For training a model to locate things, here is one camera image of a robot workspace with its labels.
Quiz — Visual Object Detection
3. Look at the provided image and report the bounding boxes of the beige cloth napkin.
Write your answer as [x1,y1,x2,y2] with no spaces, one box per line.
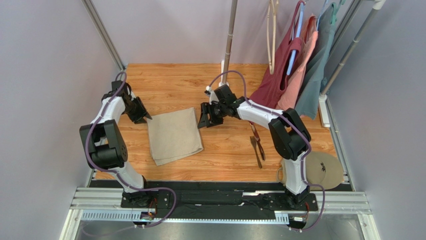
[147,107,204,166]

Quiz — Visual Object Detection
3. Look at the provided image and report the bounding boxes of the left rack pole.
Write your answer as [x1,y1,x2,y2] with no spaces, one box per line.
[224,0,238,82]

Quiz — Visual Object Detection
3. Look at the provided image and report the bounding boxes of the maroon tank top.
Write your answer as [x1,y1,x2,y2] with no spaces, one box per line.
[249,15,294,109]

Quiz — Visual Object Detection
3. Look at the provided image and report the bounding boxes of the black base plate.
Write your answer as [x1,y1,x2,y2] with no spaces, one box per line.
[89,180,354,221]

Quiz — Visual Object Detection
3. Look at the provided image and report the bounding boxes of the purple cable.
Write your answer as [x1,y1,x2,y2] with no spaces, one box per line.
[84,71,178,229]
[206,70,326,233]

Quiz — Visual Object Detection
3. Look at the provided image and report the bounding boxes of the left aluminium corner post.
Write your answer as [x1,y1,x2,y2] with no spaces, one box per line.
[82,0,126,71]

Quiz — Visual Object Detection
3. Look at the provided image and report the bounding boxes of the teal shirt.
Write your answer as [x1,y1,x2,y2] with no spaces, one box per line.
[295,2,339,120]

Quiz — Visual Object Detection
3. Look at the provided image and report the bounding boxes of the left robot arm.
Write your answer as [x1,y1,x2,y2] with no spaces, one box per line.
[79,80,152,206]

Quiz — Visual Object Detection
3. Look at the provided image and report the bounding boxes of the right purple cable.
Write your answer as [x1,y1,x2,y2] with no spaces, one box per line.
[206,70,326,233]

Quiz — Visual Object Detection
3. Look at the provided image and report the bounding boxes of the rack pole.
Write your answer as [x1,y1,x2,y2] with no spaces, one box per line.
[320,0,386,100]
[224,0,238,82]

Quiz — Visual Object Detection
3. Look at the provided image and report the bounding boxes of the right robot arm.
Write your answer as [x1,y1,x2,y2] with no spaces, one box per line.
[197,85,311,205]

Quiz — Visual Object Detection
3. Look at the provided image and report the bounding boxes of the pink shirt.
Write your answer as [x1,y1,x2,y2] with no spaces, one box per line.
[275,15,319,111]

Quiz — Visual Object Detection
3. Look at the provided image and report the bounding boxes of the right white rack foot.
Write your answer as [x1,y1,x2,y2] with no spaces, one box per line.
[318,94,331,128]

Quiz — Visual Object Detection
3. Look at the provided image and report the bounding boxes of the blue hanger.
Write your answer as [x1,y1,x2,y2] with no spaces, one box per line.
[286,0,306,76]

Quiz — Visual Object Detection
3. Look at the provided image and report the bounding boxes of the beige wooden hanger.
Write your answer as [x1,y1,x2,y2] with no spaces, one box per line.
[266,0,279,75]

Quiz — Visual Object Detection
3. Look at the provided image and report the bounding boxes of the right aluminium corner post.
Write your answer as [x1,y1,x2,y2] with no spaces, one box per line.
[317,0,362,76]

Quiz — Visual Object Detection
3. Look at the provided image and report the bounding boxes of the right rack pole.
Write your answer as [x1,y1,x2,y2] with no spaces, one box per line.
[320,0,386,100]

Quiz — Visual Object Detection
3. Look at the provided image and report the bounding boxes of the beige baseball cap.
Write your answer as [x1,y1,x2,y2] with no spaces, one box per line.
[275,151,344,195]

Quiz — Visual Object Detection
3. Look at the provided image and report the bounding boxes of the aluminium frame rail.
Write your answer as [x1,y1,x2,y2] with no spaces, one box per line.
[59,187,380,240]

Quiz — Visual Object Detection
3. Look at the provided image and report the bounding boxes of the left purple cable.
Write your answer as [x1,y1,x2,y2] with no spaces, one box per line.
[84,71,178,229]

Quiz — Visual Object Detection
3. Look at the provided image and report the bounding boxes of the aluminium corner post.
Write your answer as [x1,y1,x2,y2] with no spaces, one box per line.
[317,0,362,76]
[82,0,126,71]

